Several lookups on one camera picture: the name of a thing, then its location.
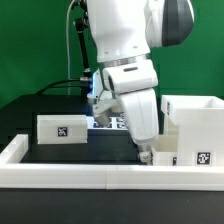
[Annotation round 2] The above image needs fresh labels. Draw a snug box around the white U-shaped fence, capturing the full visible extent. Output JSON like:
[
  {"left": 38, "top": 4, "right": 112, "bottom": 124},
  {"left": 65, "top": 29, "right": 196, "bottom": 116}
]
[{"left": 0, "top": 134, "right": 224, "bottom": 191}]

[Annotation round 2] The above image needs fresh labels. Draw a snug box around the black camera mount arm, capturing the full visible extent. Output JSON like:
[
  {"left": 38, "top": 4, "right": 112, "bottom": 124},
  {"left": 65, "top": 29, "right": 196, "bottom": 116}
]
[{"left": 74, "top": 0, "right": 91, "bottom": 77}]

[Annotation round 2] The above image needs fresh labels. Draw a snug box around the paper sheet with markers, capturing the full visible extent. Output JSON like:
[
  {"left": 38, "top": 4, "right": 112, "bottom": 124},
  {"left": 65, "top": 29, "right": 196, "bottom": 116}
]
[{"left": 86, "top": 116, "right": 126, "bottom": 130}]

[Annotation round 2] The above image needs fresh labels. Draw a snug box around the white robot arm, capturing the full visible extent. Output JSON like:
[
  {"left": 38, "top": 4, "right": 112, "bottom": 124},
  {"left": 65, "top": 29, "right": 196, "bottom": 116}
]
[{"left": 86, "top": 0, "right": 194, "bottom": 162}]

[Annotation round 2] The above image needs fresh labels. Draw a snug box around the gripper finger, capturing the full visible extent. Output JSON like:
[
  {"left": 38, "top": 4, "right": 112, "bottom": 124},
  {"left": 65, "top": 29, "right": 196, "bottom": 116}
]
[{"left": 138, "top": 144, "right": 152, "bottom": 163}]

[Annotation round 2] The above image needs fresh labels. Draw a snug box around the white front drawer box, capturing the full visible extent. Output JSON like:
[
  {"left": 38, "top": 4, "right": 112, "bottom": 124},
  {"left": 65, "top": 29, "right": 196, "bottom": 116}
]
[{"left": 152, "top": 135, "right": 178, "bottom": 166}]

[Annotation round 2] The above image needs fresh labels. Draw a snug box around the white drawer box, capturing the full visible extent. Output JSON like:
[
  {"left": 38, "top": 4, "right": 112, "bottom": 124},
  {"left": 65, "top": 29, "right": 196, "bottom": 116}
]
[
  {"left": 152, "top": 135, "right": 178, "bottom": 166},
  {"left": 37, "top": 115, "right": 88, "bottom": 144}
]

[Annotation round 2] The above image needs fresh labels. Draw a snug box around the white drawer cabinet frame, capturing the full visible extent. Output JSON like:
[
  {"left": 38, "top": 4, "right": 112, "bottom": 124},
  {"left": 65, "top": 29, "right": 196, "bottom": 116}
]
[{"left": 161, "top": 95, "right": 224, "bottom": 167}]

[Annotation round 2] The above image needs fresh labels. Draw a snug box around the black cable at base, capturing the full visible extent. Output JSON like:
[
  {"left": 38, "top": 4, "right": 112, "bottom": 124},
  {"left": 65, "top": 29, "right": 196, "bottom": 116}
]
[{"left": 35, "top": 77, "right": 94, "bottom": 96}]

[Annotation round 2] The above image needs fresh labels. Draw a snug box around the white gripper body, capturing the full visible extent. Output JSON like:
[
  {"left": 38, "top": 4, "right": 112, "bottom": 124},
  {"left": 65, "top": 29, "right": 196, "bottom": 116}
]
[{"left": 93, "top": 60, "right": 159, "bottom": 145}]

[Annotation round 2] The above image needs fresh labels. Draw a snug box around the white cable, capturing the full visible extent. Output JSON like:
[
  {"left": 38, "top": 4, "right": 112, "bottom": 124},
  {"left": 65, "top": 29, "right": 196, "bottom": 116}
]
[{"left": 65, "top": 0, "right": 76, "bottom": 96}]

